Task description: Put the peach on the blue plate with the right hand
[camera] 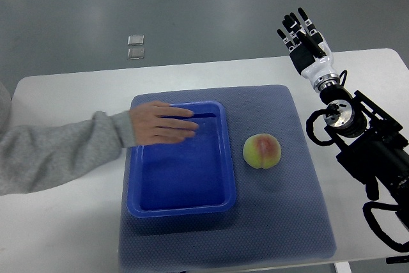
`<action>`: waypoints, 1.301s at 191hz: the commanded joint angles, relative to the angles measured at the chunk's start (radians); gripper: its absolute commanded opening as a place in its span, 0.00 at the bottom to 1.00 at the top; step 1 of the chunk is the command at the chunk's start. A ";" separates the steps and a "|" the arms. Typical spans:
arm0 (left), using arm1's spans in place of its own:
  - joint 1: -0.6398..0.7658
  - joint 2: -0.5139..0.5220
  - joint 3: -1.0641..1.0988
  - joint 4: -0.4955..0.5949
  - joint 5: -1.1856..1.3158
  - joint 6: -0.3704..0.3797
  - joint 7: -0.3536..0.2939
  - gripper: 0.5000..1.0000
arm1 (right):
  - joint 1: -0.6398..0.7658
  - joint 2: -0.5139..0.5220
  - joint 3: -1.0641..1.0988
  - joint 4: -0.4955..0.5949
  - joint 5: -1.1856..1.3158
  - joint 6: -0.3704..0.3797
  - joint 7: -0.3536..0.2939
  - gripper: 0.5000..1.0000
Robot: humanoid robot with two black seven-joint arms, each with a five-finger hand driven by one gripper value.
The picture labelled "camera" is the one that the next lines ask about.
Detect blue plastic tray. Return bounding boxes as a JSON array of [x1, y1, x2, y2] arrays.
[[126, 101, 236, 219]]

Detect upper metal floor plate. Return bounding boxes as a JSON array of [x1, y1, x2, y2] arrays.
[[127, 35, 144, 46]]

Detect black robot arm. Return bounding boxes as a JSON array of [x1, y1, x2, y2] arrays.
[[306, 72, 408, 253]]

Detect yellow red peach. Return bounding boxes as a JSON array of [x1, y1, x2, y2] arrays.
[[242, 134, 281, 169]]

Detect person's bare hand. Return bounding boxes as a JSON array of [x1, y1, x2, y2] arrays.
[[129, 101, 199, 146]]

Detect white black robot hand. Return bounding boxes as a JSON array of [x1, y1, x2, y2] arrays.
[[277, 8, 340, 93]]

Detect grey sleeved forearm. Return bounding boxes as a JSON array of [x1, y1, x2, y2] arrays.
[[1, 86, 136, 196]]

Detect white table leg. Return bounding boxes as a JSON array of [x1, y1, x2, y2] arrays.
[[334, 261, 351, 273]]

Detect blue textured mat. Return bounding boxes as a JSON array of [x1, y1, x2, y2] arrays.
[[119, 85, 336, 272]]

